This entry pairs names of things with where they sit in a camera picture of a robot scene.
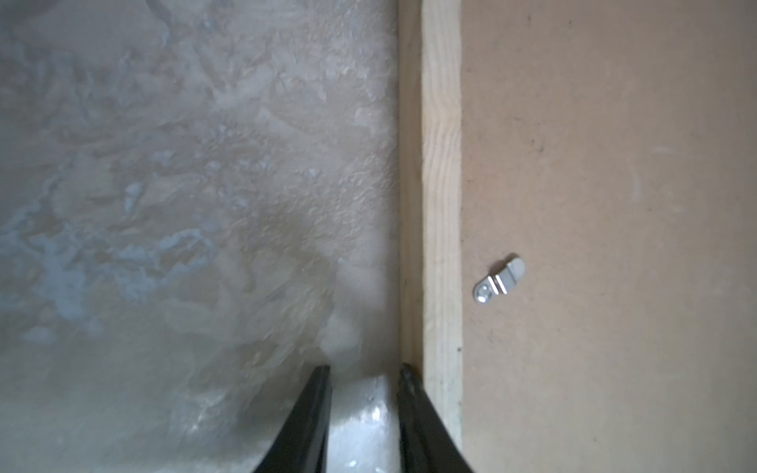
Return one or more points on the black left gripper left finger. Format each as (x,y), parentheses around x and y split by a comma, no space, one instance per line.
(302,443)

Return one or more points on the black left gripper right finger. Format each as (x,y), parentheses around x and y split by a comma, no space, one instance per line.
(425,444)

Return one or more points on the light wooden picture frame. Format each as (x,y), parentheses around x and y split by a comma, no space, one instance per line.
(429,154)

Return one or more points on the brown frame backing board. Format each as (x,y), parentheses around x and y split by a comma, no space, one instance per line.
(612,146)

